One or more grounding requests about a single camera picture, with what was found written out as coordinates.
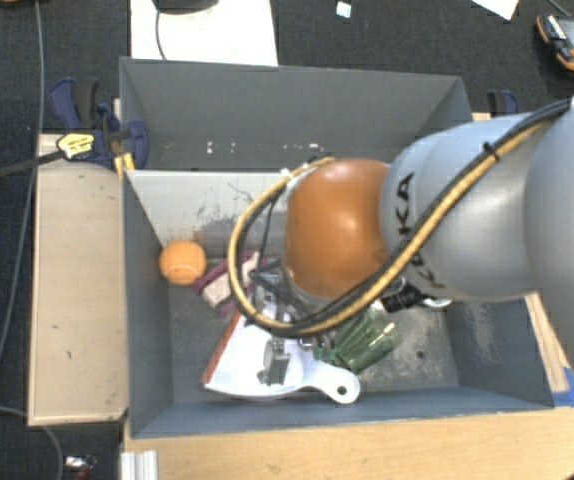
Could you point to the purple and white box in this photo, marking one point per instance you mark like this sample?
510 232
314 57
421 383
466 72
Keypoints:
217 288

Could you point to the pale wood flat board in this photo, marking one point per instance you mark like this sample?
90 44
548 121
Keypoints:
77 288

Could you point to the red-brown flat block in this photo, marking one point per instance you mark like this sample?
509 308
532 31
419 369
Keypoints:
219 345

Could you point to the black cylinder on white bracket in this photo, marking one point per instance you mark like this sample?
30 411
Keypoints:
403 298

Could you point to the grey metal bin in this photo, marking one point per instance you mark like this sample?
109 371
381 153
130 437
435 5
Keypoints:
267 113

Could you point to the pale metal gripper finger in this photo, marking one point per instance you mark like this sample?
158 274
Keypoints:
268 363
282 368

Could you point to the orange ball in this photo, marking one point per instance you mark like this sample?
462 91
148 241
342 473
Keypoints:
183 262

